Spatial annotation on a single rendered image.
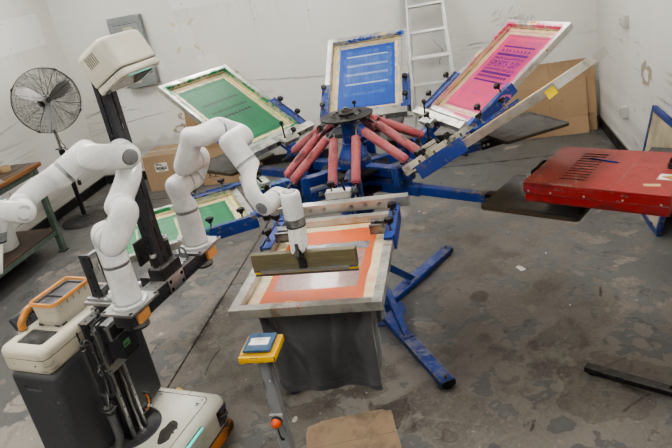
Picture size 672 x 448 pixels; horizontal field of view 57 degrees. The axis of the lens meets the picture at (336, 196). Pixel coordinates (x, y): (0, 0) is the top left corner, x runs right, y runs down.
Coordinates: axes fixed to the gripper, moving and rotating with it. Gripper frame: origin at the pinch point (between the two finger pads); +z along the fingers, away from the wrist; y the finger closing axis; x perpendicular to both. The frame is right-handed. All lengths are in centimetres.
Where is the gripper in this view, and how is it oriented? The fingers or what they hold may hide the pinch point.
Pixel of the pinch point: (303, 260)
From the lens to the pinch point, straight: 233.7
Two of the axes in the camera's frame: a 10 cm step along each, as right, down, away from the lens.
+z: 1.7, 9.2, 3.7
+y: -1.6, 3.9, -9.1
